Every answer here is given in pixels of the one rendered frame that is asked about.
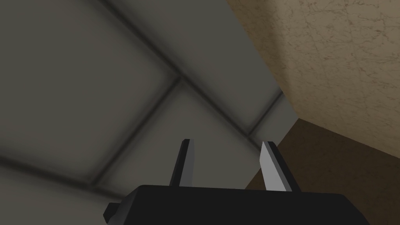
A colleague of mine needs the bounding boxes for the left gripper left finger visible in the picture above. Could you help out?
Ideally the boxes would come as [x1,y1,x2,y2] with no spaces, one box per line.
[169,139,195,188]

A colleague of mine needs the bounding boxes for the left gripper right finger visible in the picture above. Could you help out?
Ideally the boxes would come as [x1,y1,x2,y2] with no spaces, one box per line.
[259,141,302,193]

